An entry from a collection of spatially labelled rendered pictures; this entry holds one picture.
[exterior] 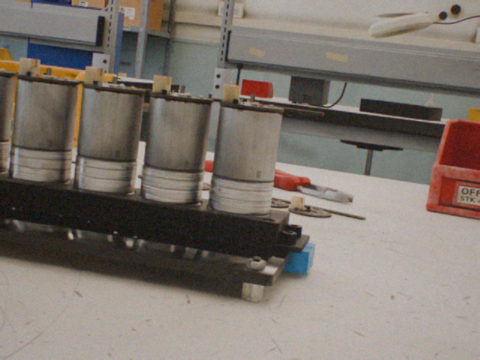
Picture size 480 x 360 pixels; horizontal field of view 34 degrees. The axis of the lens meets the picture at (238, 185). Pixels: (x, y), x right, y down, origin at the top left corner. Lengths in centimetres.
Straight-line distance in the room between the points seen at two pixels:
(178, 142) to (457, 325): 12
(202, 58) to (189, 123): 457
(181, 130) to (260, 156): 3
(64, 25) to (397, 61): 113
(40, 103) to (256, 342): 14
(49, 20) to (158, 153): 257
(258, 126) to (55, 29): 257
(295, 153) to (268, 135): 443
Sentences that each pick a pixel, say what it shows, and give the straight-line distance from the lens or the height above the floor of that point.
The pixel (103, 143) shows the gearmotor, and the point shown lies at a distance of 31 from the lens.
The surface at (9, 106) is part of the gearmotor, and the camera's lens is 34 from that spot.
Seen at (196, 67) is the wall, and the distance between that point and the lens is 488.
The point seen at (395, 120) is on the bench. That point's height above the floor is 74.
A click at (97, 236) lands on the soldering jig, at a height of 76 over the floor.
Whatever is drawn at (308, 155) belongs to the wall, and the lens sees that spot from 471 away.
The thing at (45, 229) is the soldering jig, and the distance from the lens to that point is 29.
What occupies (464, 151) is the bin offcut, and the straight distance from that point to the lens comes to 64.
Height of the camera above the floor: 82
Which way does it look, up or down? 8 degrees down
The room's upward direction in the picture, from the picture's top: 7 degrees clockwise
